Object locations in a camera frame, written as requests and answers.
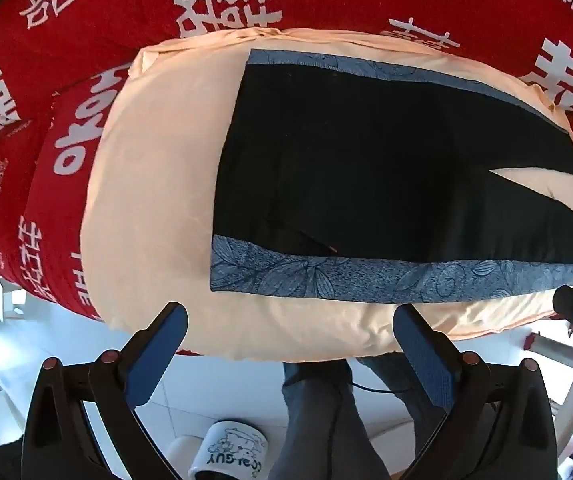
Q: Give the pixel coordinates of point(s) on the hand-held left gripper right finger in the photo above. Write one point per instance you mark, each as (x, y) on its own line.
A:
(419, 355)

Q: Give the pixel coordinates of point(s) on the black pants with blue stripes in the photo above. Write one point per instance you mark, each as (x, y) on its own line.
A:
(341, 160)

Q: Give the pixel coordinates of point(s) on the person's right leg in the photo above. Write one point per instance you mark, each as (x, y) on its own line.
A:
(391, 371)

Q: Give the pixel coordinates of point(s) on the cream cloth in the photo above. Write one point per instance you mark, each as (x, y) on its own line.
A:
(156, 185)

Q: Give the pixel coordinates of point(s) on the red printed blanket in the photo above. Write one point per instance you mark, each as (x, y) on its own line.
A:
(116, 10)

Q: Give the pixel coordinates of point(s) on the white printed slipper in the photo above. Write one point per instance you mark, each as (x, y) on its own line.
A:
(231, 447)

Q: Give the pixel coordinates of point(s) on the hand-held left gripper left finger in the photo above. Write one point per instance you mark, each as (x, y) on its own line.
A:
(159, 355)

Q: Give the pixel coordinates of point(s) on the person's legs in grey trousers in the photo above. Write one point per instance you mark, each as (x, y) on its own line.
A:
(311, 420)

